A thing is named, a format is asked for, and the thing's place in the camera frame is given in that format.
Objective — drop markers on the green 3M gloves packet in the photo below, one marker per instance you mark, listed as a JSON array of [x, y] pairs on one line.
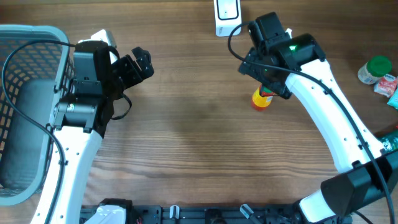
[[390, 141]]

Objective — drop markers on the red white tissue packet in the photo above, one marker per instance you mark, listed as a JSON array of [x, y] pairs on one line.
[[386, 85]]

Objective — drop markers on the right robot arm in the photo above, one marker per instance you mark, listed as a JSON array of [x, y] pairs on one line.
[[297, 66]]

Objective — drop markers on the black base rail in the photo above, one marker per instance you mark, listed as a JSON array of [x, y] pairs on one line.
[[283, 214]]

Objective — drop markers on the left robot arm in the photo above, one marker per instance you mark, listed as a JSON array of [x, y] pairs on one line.
[[80, 119]]

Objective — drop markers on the green lid white jar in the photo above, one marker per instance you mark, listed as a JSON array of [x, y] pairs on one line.
[[376, 68]]

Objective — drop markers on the teal wet wipes packet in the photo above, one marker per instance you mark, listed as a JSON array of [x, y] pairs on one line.
[[393, 100]]

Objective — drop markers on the white barcode scanner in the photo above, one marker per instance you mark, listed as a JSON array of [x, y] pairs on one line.
[[227, 16]]

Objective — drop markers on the red yellow sauce bottle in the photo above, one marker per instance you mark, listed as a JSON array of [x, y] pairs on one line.
[[262, 98]]

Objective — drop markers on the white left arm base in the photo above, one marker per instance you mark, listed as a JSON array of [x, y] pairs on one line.
[[113, 211]]

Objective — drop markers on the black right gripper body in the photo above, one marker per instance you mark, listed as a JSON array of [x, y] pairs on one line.
[[256, 72]]

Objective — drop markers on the grey plastic mesh basket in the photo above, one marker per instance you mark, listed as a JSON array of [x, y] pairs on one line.
[[38, 69]]

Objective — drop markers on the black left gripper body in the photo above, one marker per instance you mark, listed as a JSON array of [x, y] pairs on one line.
[[127, 73]]

